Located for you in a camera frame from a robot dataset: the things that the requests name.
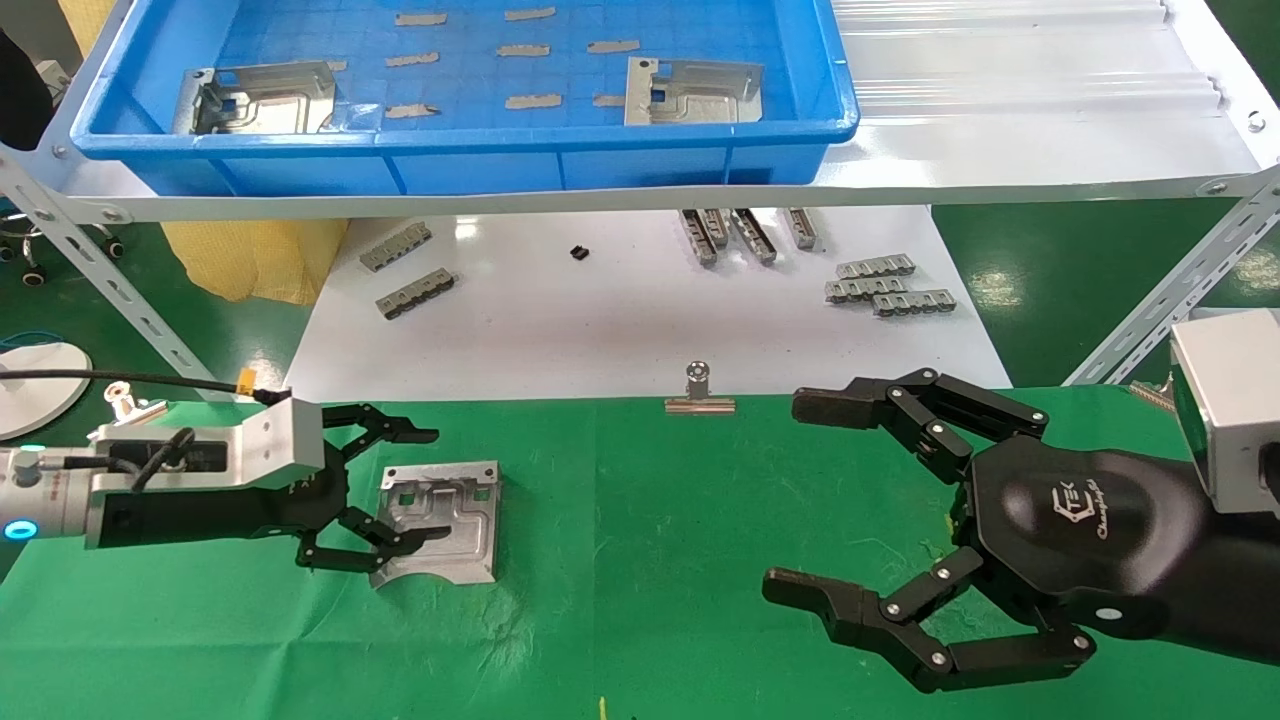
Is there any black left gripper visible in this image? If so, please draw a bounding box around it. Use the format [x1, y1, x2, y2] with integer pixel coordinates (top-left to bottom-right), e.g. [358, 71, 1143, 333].
[85, 403, 454, 574]

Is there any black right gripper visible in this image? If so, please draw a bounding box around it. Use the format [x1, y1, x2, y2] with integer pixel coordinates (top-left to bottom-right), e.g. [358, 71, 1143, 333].
[762, 368, 1208, 695]

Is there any stamped sheet metal bracket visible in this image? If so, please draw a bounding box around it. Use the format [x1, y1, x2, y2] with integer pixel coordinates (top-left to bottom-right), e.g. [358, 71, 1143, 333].
[369, 460, 501, 587]
[172, 60, 342, 136]
[624, 57, 766, 127]

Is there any silver binder clip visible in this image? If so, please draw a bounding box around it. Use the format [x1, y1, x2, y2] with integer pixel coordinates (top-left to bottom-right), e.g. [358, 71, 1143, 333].
[87, 381, 169, 445]
[665, 362, 737, 415]

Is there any green cloth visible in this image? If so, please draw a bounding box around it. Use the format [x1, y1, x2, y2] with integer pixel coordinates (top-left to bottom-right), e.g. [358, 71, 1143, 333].
[0, 385, 1280, 720]

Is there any yellow mesh bag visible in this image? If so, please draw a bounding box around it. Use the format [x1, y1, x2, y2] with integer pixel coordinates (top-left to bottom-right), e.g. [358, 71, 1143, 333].
[58, 0, 349, 306]

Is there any blue plastic bin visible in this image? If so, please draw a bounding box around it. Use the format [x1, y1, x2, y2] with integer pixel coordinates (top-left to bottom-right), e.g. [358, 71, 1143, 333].
[70, 0, 861, 198]

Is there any white metal shelf rack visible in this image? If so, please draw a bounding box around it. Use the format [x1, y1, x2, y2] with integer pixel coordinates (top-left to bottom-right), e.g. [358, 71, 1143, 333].
[0, 0, 1280, 403]

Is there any white round stand base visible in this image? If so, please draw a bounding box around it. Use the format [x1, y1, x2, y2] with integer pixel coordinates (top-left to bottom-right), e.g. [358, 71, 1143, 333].
[0, 341, 94, 442]

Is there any black chair base with casters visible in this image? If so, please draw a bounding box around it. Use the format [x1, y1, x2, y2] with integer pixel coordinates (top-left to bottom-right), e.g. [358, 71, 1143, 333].
[0, 195, 127, 289]

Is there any clear corrugated plastic sheet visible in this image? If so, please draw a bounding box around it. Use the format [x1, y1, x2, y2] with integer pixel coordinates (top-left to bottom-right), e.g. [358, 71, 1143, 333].
[828, 0, 1229, 123]

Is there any black chair back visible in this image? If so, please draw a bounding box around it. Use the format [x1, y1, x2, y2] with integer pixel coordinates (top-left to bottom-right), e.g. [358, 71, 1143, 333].
[0, 28, 57, 152]

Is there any black cable with yellow tag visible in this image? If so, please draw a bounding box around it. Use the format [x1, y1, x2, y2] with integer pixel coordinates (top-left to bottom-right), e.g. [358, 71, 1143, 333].
[0, 367, 294, 407]

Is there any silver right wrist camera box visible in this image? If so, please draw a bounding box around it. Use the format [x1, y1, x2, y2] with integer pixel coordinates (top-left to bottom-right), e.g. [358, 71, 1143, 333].
[1168, 308, 1280, 517]

